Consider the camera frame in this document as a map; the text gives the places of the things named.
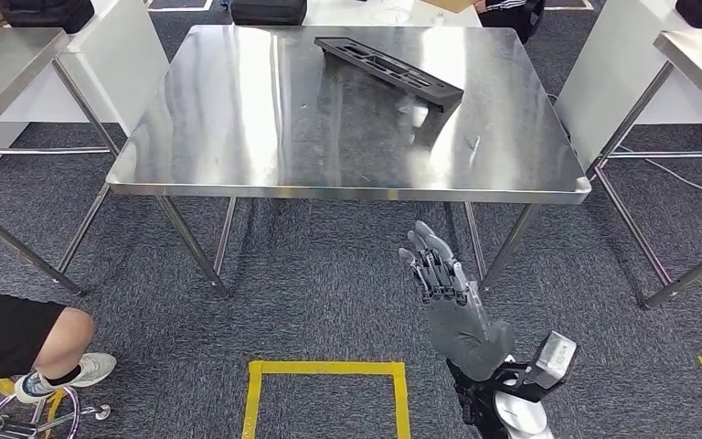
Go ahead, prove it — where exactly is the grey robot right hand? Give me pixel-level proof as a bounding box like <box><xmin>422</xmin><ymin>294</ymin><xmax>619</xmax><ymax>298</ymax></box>
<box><xmin>398</xmin><ymin>220</ymin><xmax>516</xmax><ymax>383</ymax></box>

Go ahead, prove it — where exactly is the white table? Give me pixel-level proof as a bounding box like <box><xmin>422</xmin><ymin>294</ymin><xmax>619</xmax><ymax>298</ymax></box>
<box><xmin>302</xmin><ymin>0</ymin><xmax>484</xmax><ymax>28</ymax></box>

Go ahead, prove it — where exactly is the yellow floor tape strip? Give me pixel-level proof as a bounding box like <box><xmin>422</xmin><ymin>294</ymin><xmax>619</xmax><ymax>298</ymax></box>
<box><xmin>0</xmin><ymin>378</ymin><xmax>67</xmax><ymax>433</ymax></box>

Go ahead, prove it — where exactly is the black zip case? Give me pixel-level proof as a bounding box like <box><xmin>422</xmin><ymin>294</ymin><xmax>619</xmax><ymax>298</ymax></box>
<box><xmin>229</xmin><ymin>0</ymin><xmax>309</xmax><ymax>27</ymax></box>

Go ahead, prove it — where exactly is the person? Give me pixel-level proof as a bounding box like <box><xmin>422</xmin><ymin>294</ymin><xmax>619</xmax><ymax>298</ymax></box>
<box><xmin>474</xmin><ymin>0</ymin><xmax>546</xmax><ymax>45</ymax></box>
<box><xmin>0</xmin><ymin>285</ymin><xmax>118</xmax><ymax>405</ymax></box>

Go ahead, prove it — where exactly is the black plastic bumper bracket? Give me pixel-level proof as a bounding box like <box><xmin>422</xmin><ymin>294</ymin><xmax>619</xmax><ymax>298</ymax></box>
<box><xmin>313</xmin><ymin>36</ymin><xmax>465</xmax><ymax>114</ymax></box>

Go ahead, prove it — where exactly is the white cabinet panel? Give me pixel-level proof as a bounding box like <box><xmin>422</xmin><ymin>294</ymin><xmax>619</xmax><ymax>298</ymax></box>
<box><xmin>553</xmin><ymin>0</ymin><xmax>702</xmax><ymax>172</ymax></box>
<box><xmin>0</xmin><ymin>0</ymin><xmax>171</xmax><ymax>177</ymax></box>

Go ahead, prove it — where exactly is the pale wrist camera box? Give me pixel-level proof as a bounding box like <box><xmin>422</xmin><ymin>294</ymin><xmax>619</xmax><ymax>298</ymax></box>
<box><xmin>526</xmin><ymin>330</ymin><xmax>580</xmax><ymax>391</ymax></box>

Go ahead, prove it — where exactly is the chrome stool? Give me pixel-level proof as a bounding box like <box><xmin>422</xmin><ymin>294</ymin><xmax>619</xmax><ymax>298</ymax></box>
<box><xmin>0</xmin><ymin>385</ymin><xmax>112</xmax><ymax>439</ymax></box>

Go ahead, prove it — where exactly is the white power cable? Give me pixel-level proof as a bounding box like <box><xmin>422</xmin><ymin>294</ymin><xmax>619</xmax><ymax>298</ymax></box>
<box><xmin>617</xmin><ymin>145</ymin><xmax>702</xmax><ymax>214</ymax></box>

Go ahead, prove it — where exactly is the white floor tape outline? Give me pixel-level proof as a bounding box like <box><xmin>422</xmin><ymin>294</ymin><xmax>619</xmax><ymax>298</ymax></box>
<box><xmin>543</xmin><ymin>0</ymin><xmax>596</xmax><ymax>12</ymax></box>
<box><xmin>146</xmin><ymin>0</ymin><xmax>214</xmax><ymax>14</ymax></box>

